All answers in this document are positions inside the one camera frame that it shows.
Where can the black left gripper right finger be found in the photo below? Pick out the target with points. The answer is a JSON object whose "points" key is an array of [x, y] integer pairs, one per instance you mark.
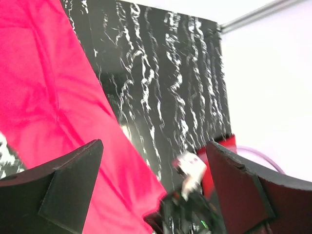
{"points": [[258, 200]]}

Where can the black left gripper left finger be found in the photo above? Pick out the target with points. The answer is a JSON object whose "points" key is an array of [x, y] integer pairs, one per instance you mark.
{"points": [[52, 198]]}

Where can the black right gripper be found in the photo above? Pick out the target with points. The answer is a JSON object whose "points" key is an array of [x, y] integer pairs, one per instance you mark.
{"points": [[186, 210]]}

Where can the bright pink t shirt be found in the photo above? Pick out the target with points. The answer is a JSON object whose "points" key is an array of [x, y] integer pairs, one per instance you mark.
{"points": [[51, 103]]}

